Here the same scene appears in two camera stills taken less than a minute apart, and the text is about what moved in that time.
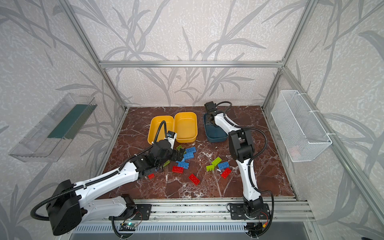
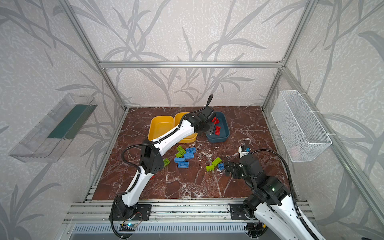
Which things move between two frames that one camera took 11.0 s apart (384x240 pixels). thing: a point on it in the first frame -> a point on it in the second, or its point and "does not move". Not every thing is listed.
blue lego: x=224 y=165 does not move
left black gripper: x=177 y=154 -> x=207 y=124
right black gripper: x=210 y=114 -> x=233 y=169
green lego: x=209 y=168 does not move
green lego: x=216 y=161 does not move
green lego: x=166 y=164 does not move
